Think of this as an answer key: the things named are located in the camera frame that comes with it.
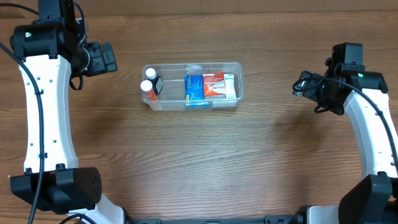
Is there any dark bottle white cap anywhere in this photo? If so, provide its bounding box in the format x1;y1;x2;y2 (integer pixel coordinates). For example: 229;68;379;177
145;68;163;95

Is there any orange Redoxon tube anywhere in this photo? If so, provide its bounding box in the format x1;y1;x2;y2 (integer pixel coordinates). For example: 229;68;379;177
140;80;157;101

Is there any blue medicine box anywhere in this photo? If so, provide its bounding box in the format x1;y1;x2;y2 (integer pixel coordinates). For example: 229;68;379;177
184;75;205;106

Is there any white medicine box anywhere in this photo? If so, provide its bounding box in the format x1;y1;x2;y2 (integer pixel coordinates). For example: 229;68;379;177
224;73;236;100

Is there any clear plastic container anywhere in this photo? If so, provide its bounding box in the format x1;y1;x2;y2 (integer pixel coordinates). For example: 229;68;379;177
142;62;244;111

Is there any red medicine box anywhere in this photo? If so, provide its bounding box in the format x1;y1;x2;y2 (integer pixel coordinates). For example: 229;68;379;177
202;72;225;98

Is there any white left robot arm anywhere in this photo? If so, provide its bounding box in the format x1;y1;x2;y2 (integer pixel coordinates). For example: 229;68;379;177
6;0;130;223

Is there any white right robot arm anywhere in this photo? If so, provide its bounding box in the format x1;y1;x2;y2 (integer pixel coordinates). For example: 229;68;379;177
292;42;397;223

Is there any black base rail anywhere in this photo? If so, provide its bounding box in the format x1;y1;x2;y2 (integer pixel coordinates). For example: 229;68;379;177
126;213;307;224

